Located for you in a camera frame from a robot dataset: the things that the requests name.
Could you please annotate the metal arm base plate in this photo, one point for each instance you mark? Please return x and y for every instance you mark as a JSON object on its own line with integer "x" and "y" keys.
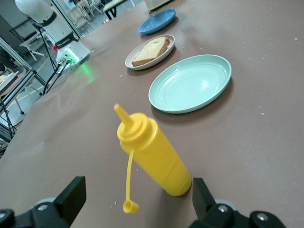
{"x": 83, "y": 57}

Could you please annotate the blue plate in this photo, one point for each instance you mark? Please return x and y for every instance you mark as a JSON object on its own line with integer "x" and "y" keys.
{"x": 156, "y": 22}

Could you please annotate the beige plate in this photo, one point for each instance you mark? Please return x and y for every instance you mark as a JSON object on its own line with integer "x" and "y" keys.
{"x": 133, "y": 66}

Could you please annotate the brown bread slice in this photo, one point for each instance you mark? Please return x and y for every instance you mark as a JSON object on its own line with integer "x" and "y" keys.
{"x": 149, "y": 51}

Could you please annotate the aluminium frame structure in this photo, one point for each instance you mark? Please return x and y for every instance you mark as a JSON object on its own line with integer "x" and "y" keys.
{"x": 21, "y": 61}

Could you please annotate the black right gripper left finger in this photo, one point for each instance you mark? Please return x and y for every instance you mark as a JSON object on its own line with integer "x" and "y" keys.
{"x": 71, "y": 202}

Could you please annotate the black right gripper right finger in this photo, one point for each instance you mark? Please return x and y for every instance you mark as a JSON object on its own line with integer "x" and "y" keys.
{"x": 206, "y": 209}

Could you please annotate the yellow squeeze bottle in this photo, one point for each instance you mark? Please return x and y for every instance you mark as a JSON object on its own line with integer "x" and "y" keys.
{"x": 154, "y": 156}

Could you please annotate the black-legged background table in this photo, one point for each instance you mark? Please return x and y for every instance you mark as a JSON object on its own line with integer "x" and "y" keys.
{"x": 114, "y": 8}

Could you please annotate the red base connector cap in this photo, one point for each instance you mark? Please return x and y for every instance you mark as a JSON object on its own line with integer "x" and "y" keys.
{"x": 55, "y": 47}

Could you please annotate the mint green plate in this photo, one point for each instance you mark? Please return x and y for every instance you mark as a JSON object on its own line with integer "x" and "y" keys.
{"x": 190, "y": 83}

